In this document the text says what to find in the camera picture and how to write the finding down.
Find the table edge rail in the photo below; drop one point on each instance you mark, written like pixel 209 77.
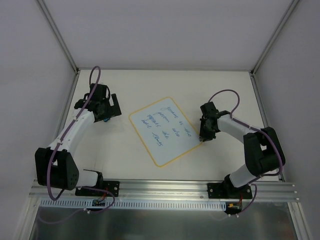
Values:
pixel 266 125
pixel 63 109

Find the white slotted cable duct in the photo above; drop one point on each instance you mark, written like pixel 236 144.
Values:
pixel 130 204

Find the yellow framed whiteboard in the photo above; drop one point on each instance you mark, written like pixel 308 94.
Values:
pixel 165 131

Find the right aluminium frame post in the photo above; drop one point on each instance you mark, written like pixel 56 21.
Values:
pixel 282 23

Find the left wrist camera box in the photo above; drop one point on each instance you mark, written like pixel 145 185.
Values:
pixel 100 93

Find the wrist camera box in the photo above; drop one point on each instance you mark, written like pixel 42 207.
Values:
pixel 100 93
pixel 208 110

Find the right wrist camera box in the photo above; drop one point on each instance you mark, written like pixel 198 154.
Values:
pixel 208 110

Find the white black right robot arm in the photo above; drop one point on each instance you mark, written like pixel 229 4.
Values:
pixel 262 153

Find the right table edge rail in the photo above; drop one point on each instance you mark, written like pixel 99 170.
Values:
pixel 266 125

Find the aluminium mounting rail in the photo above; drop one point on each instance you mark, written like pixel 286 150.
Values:
pixel 193 190

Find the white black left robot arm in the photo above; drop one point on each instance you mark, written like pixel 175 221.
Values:
pixel 56 166

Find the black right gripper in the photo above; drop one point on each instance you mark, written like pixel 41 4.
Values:
pixel 206 128

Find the left table edge rail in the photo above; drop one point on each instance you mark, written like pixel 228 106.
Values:
pixel 63 109

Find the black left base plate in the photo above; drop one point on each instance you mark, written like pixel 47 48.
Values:
pixel 107 188

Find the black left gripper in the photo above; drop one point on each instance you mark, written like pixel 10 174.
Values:
pixel 111 108

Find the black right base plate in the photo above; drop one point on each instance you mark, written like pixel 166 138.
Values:
pixel 223 191

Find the left aluminium frame post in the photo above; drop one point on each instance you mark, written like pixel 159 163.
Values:
pixel 57 34

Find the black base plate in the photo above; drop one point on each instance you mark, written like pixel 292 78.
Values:
pixel 223 191
pixel 107 188

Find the aluminium frame post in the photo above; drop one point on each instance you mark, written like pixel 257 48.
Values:
pixel 57 34
pixel 282 23

